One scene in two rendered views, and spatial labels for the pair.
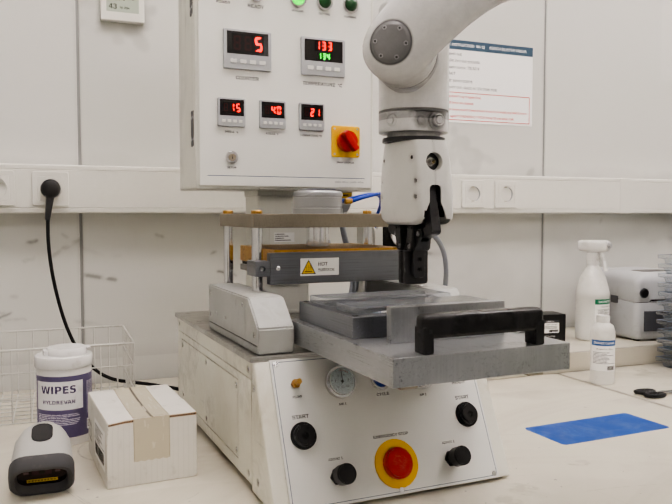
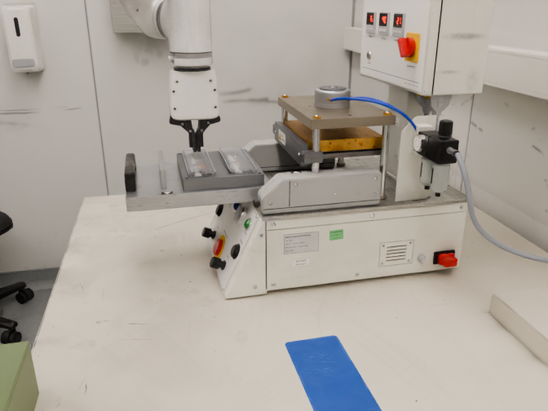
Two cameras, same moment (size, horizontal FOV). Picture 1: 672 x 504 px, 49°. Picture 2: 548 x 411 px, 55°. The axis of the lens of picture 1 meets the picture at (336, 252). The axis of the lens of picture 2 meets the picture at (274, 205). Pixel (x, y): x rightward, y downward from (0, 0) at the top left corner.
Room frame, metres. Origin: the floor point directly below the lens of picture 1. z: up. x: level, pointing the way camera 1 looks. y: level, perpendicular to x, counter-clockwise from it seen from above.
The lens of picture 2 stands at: (1.25, -1.14, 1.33)
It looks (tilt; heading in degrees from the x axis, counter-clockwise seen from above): 21 degrees down; 101
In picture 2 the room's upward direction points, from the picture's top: straight up
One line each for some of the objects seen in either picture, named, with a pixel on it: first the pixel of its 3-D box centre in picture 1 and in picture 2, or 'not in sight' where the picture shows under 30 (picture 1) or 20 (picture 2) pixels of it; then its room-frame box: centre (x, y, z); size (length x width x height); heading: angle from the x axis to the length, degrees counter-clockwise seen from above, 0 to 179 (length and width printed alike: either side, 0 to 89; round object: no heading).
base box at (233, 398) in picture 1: (329, 384); (326, 222); (1.16, 0.01, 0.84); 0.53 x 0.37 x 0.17; 24
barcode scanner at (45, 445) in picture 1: (40, 446); not in sight; (0.99, 0.41, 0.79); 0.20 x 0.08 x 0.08; 23
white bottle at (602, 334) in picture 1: (602, 349); not in sight; (1.54, -0.57, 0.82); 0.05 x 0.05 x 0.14
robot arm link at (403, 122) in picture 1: (414, 126); (190, 59); (0.88, -0.09, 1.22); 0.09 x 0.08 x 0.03; 24
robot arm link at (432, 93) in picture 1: (412, 56); (187, 16); (0.88, -0.09, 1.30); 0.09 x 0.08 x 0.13; 162
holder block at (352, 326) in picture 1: (395, 313); (218, 168); (0.93, -0.08, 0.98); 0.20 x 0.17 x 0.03; 114
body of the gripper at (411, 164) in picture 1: (413, 178); (193, 90); (0.89, -0.09, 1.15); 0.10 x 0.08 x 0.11; 24
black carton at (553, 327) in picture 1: (543, 326); not in sight; (1.81, -0.52, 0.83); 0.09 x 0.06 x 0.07; 105
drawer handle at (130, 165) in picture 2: (481, 329); (130, 170); (0.76, -0.15, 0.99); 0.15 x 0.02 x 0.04; 114
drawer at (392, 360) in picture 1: (414, 328); (196, 174); (0.88, -0.10, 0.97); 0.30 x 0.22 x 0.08; 24
